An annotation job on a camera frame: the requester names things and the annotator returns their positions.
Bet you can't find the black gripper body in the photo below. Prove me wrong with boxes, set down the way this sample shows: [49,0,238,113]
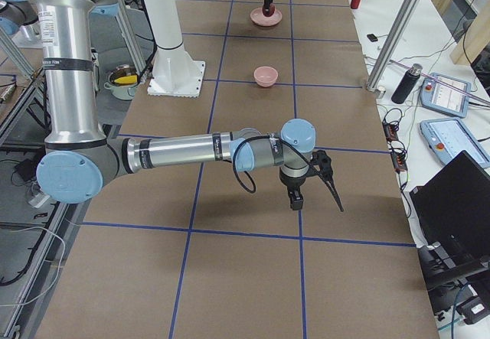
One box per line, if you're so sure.
[279,166,308,194]

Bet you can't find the red yellow apple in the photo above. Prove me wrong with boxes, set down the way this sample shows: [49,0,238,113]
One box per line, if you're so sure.
[262,4,275,17]

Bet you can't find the pink bowl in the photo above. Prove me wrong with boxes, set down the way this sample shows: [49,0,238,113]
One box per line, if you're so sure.
[253,66,279,88]

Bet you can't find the pink plate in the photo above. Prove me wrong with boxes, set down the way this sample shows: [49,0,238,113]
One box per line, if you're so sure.
[250,8,283,28]

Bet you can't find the small black square device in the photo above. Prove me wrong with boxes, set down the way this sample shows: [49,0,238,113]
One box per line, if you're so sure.
[367,34,378,42]

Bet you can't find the orange black usb hub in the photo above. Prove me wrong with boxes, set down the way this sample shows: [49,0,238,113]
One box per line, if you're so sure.
[383,123,399,142]

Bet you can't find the brown paper table mat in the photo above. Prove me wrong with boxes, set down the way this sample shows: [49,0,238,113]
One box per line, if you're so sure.
[36,0,438,338]

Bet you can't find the black laptop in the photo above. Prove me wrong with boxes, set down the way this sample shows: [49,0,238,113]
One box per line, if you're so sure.
[410,151,489,259]

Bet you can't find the black water bottle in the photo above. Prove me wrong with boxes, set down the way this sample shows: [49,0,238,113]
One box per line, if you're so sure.
[390,64,423,104]

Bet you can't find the near teach pendant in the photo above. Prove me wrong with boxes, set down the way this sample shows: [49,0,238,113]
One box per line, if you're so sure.
[420,118,489,169]

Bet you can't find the teach pendant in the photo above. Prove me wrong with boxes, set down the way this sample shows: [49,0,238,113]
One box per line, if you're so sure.
[420,118,489,169]
[420,72,472,118]

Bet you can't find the steel pot with corn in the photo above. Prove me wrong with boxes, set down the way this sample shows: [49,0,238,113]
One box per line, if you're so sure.
[103,64,139,101]

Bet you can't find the black monitor stand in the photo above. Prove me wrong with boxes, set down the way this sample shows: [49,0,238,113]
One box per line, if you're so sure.
[417,243,489,291]

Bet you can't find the far teach pendant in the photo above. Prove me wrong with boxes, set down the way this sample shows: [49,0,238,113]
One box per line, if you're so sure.
[420,72,472,118]

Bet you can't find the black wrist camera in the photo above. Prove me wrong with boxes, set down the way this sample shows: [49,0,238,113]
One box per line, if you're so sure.
[311,150,334,182]

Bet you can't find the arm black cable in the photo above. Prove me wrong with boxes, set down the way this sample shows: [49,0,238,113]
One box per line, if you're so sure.
[231,135,345,213]

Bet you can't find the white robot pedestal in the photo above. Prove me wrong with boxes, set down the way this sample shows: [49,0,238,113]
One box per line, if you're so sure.
[144,0,205,97]

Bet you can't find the metal clamp bracket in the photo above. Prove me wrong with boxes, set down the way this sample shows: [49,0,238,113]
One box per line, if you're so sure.
[374,86,386,99]

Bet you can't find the aluminium frame post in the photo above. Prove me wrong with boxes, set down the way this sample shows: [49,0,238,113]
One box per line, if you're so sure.
[365,0,420,92]

